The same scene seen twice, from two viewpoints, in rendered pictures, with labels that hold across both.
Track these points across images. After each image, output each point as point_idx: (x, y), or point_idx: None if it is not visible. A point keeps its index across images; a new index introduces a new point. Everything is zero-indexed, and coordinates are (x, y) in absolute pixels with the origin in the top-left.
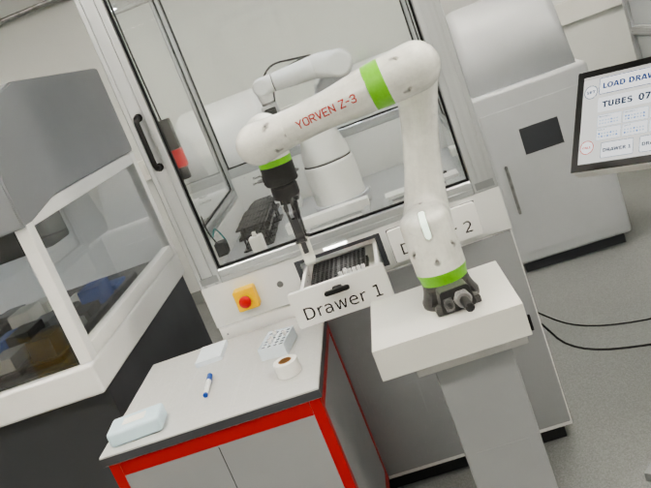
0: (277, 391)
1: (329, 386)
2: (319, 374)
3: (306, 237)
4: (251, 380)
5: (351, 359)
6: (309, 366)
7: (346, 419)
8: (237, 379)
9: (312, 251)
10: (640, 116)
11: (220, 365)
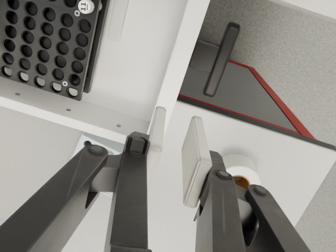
0: (277, 200)
1: (212, 100)
2: (294, 138)
3: (160, 157)
4: (189, 218)
5: None
6: (247, 142)
7: (190, 76)
8: (162, 231)
9: (198, 132)
10: None
11: (78, 240)
